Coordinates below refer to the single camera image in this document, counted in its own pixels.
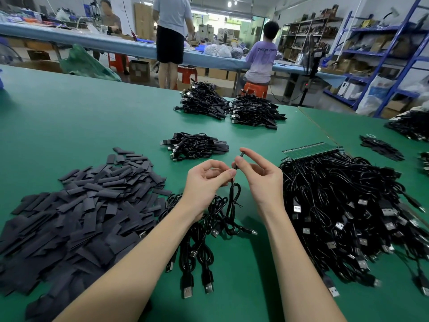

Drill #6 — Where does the large pile of black cables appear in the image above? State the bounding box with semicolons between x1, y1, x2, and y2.
278;148;429;298

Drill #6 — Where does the black tripod stand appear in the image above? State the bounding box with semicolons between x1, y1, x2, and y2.
288;30;326;108

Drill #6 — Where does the person's right forearm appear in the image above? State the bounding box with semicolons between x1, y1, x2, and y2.
261;204;347;322

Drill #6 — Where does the green plastic bag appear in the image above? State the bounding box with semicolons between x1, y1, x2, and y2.
59;43;123;82

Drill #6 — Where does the heap of finished black cables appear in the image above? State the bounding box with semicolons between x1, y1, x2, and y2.
161;132;231;162

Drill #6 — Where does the bundle of black cables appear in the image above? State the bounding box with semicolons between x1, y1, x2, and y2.
228;93;288;130
173;81;231;121

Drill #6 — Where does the joined bunch of black cables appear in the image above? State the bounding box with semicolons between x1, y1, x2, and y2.
157;181;259;299

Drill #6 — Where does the person's right hand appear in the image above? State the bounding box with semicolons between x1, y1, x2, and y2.
234;147;285;219

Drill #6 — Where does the white plastic bag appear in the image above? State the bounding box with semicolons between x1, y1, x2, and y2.
355;76;396;117

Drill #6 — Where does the person's left forearm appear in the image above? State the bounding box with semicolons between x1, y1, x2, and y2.
55;201;202;322

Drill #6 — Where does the open cardboard box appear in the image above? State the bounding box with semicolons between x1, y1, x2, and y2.
13;60;64;73

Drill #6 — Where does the small bundle of cables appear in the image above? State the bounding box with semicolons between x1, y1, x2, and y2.
358;135;406;162

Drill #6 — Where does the blue metal shelving rack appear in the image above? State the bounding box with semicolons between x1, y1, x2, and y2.
322;0;429;118

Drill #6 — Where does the small upright cardboard box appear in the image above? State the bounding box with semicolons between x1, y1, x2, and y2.
129;59;152;83

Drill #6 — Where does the orange plastic stool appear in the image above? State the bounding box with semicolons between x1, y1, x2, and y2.
242;81;269;99

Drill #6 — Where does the black usb cable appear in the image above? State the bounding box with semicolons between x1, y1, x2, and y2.
230;152;245;199

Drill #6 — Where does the huge heap of black cables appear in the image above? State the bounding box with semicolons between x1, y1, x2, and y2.
384;107;429;143

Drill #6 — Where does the long blue work table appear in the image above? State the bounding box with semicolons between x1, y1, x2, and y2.
0;22;348;74

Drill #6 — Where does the pile of black sleeve strips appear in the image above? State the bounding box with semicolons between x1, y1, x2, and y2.
0;147;174;322

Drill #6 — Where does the person's left hand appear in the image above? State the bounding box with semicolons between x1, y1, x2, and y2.
180;159;237;215

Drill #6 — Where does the dark storage shelf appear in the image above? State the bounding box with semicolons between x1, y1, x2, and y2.
278;6;341;61

